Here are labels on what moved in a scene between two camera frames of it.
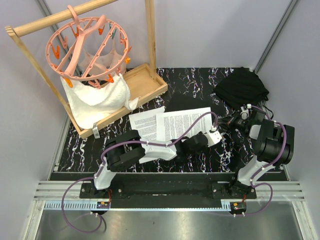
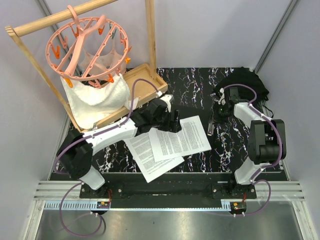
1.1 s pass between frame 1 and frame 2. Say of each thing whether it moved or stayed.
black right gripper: moved
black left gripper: moved
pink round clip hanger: stayed
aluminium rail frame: stayed
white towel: stayed
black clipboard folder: moved
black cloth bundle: stayed
